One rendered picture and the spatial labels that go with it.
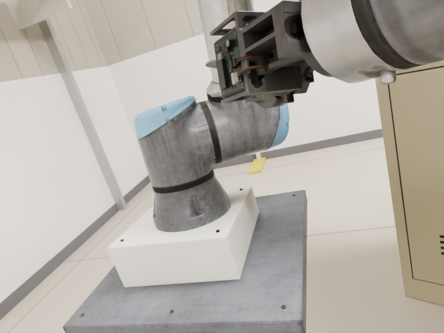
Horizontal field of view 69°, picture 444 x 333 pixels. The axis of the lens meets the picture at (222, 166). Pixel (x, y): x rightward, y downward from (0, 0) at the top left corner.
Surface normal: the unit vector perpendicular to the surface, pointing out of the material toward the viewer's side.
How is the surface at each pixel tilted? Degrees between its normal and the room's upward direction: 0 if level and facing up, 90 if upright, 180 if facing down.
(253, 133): 102
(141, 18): 90
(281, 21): 78
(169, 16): 90
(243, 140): 107
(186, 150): 92
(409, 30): 117
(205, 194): 69
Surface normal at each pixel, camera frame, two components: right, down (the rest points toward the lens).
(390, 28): -0.66, 0.66
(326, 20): -0.82, 0.39
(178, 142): 0.20, 0.19
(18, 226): 0.93, -0.18
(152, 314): -0.28, -0.91
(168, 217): -0.52, -0.01
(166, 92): -0.24, 0.37
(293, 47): 0.47, 0.00
